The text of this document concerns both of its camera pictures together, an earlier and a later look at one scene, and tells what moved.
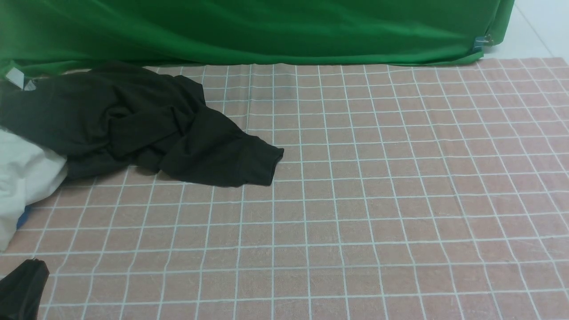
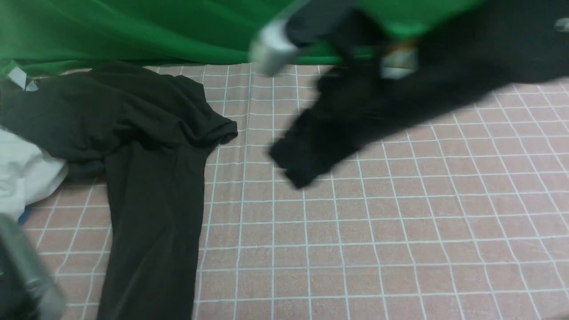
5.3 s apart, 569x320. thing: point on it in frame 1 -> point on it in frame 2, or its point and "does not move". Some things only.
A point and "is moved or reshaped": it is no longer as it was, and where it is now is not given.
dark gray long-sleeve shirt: [102, 117] is moved or reshaped
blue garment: [23, 218] does not move
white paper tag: [17, 77] does not move
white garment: [27, 173] does not move
